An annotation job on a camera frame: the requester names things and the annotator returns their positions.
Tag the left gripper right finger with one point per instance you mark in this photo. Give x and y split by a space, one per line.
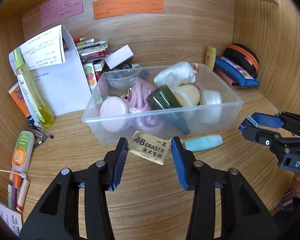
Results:
244 215

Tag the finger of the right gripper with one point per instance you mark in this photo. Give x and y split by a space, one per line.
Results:
263 137
267 120

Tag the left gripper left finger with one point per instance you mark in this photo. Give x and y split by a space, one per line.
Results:
55 216

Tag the white drawstring cloth pouch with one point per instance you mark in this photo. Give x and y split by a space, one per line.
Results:
182 73

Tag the green spray bottle black cap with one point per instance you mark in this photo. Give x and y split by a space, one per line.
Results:
162 98

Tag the tan 4B eraser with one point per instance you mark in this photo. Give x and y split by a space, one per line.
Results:
149 147

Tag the person's hand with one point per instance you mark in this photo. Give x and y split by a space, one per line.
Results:
296 185

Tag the white printed receipt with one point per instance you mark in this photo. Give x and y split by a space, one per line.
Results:
12 218

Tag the cream lip balm stick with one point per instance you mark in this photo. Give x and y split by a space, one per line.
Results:
22 195

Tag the purple pen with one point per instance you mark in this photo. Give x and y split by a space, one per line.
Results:
14 198

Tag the white round jar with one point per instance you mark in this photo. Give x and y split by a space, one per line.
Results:
212 99

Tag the blue colourful pencil pouch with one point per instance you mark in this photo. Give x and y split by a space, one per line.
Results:
235 72

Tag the black orange zip case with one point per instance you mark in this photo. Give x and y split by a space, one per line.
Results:
244 57

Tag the teal white small tube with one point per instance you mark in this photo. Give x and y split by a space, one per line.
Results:
203 143

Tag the orange green glue bottle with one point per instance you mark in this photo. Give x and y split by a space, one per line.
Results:
22 151

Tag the metal pens and clip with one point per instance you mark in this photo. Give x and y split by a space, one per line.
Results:
40 134

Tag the cream jar with lid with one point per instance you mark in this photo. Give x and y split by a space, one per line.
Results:
188 95

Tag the small yellow lotion tube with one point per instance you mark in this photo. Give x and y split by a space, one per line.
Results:
210 57

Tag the clear plastic storage bin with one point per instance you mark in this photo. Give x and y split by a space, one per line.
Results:
152 122

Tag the tall yellow spray bottle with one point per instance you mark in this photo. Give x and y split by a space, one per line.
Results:
30 92

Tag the pink round jar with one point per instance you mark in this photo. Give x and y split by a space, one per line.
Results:
112 111

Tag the orange sunscreen tube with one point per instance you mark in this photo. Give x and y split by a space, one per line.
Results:
16 94

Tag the fruit sticker sheet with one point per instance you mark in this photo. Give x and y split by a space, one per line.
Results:
90 75

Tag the small clear bowl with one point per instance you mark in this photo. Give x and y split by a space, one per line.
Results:
122 79

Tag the white paper stand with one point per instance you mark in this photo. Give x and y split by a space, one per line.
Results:
56 70

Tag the small white box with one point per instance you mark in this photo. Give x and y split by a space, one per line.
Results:
118 57

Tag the stack of booklets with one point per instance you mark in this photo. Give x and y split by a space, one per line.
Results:
92 53

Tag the orange sticky note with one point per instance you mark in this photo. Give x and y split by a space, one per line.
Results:
112 8

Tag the pink sticky note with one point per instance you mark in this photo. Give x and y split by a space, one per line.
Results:
56 10

